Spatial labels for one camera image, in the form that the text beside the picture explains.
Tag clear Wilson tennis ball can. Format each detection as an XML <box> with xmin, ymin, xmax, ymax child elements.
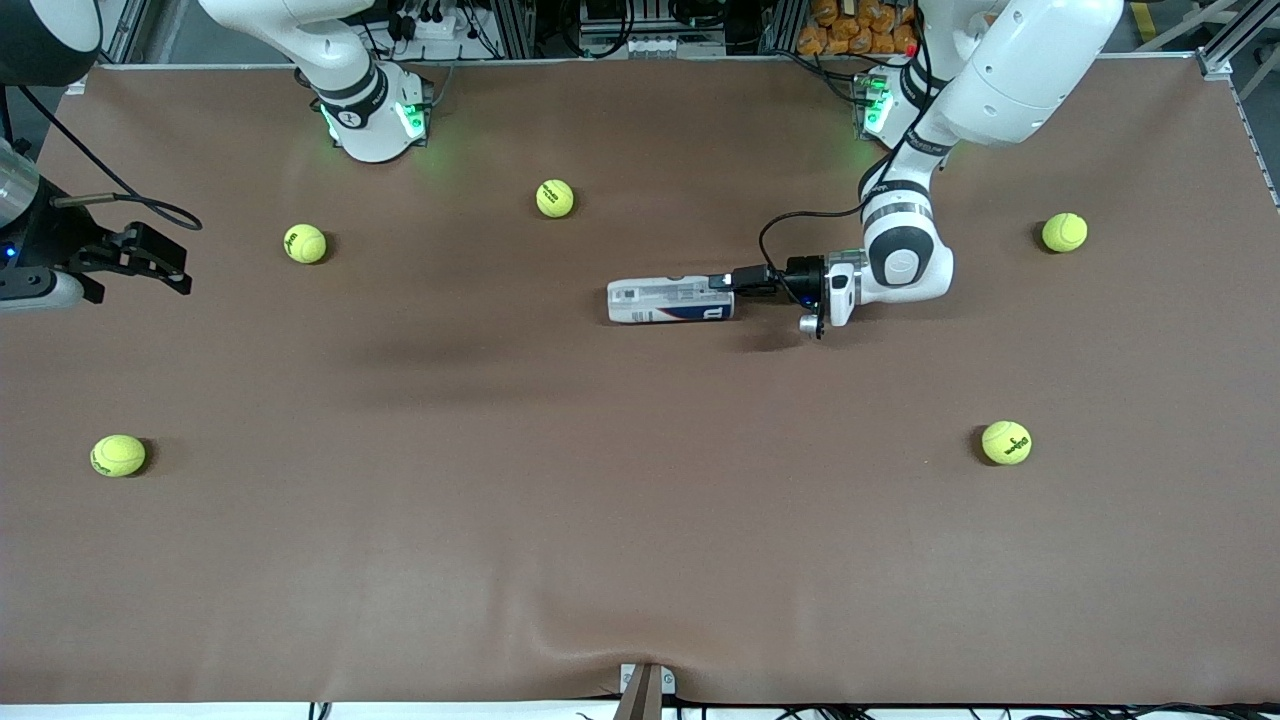
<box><xmin>607</xmin><ymin>275</ymin><xmax>736</xmax><ymax>325</ymax></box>

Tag white power strip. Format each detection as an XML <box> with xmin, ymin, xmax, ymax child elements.
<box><xmin>580</xmin><ymin>35</ymin><xmax>726</xmax><ymax>59</ymax></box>

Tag brown table mat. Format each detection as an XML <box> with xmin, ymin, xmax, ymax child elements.
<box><xmin>0</xmin><ymin>58</ymin><xmax>1280</xmax><ymax>706</ymax></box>

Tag white plug strip black plugs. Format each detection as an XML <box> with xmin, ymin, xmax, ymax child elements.
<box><xmin>398</xmin><ymin>8</ymin><xmax>463</xmax><ymax>41</ymax></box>

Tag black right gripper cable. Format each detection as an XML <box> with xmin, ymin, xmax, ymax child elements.
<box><xmin>15</xmin><ymin>85</ymin><xmax>204</xmax><ymax>233</ymax></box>

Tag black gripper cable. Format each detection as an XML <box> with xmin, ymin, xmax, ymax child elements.
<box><xmin>15</xmin><ymin>85</ymin><xmax>204</xmax><ymax>233</ymax></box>
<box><xmin>758</xmin><ymin>60</ymin><xmax>941</xmax><ymax>266</ymax></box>

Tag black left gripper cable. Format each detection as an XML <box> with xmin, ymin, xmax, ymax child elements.
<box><xmin>758</xmin><ymin>60</ymin><xmax>941</xmax><ymax>266</ymax></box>

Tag aluminium frame rail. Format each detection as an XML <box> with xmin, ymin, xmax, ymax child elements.
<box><xmin>1195</xmin><ymin>0</ymin><xmax>1280</xmax><ymax>206</ymax></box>
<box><xmin>95</xmin><ymin>0</ymin><xmax>151</xmax><ymax>71</ymax></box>

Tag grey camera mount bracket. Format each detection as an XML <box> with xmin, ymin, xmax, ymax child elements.
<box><xmin>612</xmin><ymin>663</ymin><xmax>677</xmax><ymax>720</ymax></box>

